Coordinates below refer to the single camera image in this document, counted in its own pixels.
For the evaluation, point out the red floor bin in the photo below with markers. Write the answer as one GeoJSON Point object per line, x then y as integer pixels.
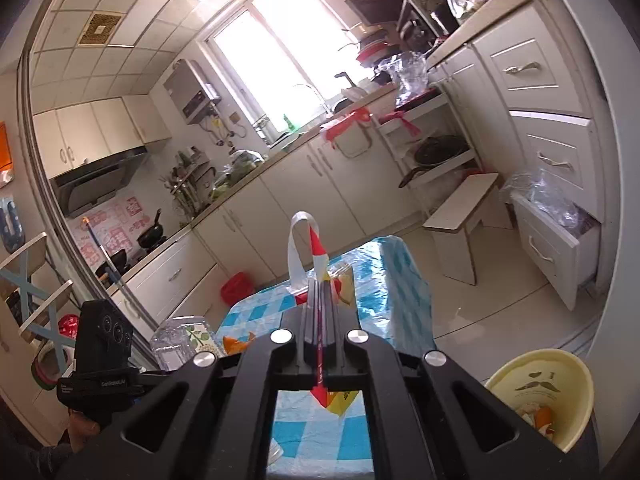
{"type": "Point", "coordinates": [237, 290]}

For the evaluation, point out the red snack packet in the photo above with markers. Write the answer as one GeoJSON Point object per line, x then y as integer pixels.
{"type": "Point", "coordinates": [316, 250]}

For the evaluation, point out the open white drawer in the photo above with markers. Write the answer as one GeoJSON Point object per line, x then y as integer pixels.
{"type": "Point", "coordinates": [545, 260]}

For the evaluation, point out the kitchen window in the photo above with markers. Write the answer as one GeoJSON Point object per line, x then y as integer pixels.
{"type": "Point", "coordinates": [280, 50]}

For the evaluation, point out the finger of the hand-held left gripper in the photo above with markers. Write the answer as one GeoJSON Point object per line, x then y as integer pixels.
{"type": "Point", "coordinates": [156, 377]}

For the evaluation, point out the metal kitchen faucet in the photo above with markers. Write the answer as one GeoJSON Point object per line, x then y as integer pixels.
{"type": "Point", "coordinates": [320, 95]}

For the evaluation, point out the cream base cabinets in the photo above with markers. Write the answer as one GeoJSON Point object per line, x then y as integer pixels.
{"type": "Point", "coordinates": [300, 180]}

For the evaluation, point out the bag of green vegetables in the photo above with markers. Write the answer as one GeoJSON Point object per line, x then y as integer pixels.
{"type": "Point", "coordinates": [240, 165]}

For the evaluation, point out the yellow plastic bin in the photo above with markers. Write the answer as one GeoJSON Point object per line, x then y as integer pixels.
{"type": "Point", "coordinates": [567, 405]}

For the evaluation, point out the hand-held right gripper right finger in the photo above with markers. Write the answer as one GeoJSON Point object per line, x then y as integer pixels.
{"type": "Point", "coordinates": [327, 340]}

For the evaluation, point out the stack of bowls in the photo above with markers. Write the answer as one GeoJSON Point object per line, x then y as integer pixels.
{"type": "Point", "coordinates": [372, 47]}

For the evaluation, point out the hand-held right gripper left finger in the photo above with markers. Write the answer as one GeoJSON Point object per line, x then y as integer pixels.
{"type": "Point", "coordinates": [311, 340]}

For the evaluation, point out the red patterned backsplash sticker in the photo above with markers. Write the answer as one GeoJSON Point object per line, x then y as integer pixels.
{"type": "Point", "coordinates": [115, 225]}

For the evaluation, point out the cream drawer cabinet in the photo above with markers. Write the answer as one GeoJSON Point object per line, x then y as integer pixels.
{"type": "Point", "coordinates": [540, 90]}

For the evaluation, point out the black frying pan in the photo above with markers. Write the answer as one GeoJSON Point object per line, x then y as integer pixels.
{"type": "Point", "coordinates": [440, 152]}

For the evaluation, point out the green bottle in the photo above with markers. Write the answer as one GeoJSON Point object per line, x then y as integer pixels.
{"type": "Point", "coordinates": [288, 122]}

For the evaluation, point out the wooden folding chair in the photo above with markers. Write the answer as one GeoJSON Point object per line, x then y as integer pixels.
{"type": "Point", "coordinates": [30, 280]}

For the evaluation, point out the hanging bin with red bag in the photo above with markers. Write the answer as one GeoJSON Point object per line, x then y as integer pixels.
{"type": "Point", "coordinates": [350, 135]}

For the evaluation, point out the clear crumpled plastic bag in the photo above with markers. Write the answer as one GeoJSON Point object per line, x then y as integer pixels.
{"type": "Point", "coordinates": [407, 77]}

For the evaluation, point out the cream upper cabinets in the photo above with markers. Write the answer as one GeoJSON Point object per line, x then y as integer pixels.
{"type": "Point", "coordinates": [90, 130]}

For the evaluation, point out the metal kitchen shelf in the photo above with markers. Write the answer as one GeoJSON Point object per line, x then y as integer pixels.
{"type": "Point", "coordinates": [410, 5]}

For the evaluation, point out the wall water heater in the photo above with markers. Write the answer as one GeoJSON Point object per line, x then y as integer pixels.
{"type": "Point", "coordinates": [192, 92]}

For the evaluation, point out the white tissue in bin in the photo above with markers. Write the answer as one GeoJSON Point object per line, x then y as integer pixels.
{"type": "Point", "coordinates": [525, 417]}

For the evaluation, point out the clear plastic bags in drawer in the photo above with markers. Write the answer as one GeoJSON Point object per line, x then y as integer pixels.
{"type": "Point", "coordinates": [550, 195]}

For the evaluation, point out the person's left hand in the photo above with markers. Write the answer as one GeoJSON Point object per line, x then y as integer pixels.
{"type": "Point", "coordinates": [82, 425]}

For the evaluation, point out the ceiling vent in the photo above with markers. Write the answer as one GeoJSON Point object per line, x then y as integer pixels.
{"type": "Point", "coordinates": [100, 29]}

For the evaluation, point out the small wooden stool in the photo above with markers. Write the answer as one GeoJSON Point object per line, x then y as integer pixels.
{"type": "Point", "coordinates": [460, 205]}

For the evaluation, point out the red round ornament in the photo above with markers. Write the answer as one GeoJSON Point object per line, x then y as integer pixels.
{"type": "Point", "coordinates": [67, 324]}

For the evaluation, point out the utensil rack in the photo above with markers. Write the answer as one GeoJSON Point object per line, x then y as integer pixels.
{"type": "Point", "coordinates": [185, 185]}

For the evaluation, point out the white plastic strip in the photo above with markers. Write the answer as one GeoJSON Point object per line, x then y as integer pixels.
{"type": "Point", "coordinates": [295, 260]}

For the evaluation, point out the grey range hood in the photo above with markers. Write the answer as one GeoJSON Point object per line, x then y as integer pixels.
{"type": "Point", "coordinates": [95, 185]}

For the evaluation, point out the yellow snack packet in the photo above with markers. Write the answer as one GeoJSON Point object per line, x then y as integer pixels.
{"type": "Point", "coordinates": [342, 402]}

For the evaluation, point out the blue checkered plastic tablecloth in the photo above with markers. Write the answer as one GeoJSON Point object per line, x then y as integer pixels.
{"type": "Point", "coordinates": [400, 270]}

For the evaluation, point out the white storage rack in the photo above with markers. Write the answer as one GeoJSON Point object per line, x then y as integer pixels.
{"type": "Point", "coordinates": [450, 120]}

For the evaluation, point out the clear plastic bottle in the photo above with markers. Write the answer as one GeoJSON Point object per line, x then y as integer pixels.
{"type": "Point", "coordinates": [172, 342]}

